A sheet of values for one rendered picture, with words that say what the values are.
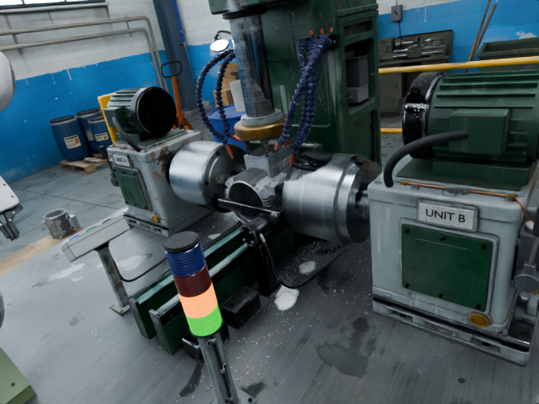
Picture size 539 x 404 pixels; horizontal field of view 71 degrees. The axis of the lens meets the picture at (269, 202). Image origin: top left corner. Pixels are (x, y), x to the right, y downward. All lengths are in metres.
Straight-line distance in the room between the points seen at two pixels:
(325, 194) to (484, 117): 0.40
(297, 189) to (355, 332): 0.39
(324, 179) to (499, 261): 0.42
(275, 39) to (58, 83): 5.95
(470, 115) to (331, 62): 0.58
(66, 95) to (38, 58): 0.64
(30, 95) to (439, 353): 6.52
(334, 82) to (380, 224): 0.53
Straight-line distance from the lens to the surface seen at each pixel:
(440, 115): 0.83
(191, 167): 1.32
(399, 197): 0.84
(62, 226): 3.64
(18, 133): 6.76
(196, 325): 0.71
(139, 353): 1.11
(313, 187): 0.99
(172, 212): 1.55
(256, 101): 1.15
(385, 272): 0.96
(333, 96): 1.26
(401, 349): 0.97
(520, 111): 0.80
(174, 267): 0.64
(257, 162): 1.20
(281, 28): 1.33
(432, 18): 6.14
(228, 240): 1.21
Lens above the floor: 1.52
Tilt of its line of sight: 25 degrees down
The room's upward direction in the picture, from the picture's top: 10 degrees counter-clockwise
